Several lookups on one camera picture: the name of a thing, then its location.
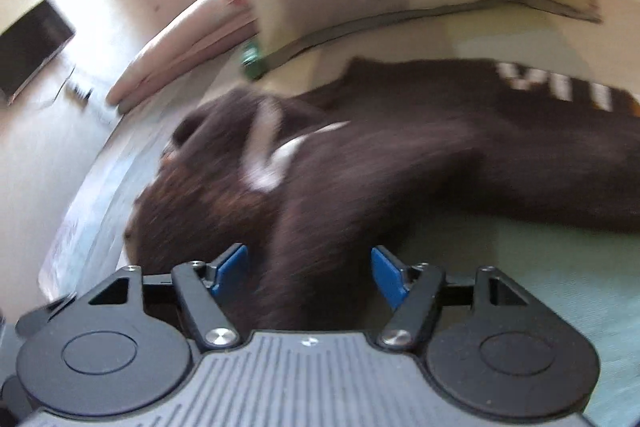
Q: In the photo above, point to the black wall television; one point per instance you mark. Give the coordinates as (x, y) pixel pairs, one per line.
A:
(29, 45)

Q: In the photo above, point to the green glass bottle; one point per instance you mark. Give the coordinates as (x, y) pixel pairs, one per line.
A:
(253, 64)

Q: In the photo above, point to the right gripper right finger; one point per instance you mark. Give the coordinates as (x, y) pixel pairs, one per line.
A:
(412, 292)

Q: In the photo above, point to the folded pink floral quilt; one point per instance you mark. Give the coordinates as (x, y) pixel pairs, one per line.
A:
(204, 30)

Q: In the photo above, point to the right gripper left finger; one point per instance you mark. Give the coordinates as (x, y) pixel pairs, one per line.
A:
(202, 288)

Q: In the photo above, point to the patchwork pastel bed sheet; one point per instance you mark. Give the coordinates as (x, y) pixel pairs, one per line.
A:
(417, 221)

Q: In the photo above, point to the white power strip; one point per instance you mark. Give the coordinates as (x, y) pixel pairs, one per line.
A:
(78, 93)

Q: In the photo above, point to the dark brown knit sweater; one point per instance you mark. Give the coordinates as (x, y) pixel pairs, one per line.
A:
(309, 184)

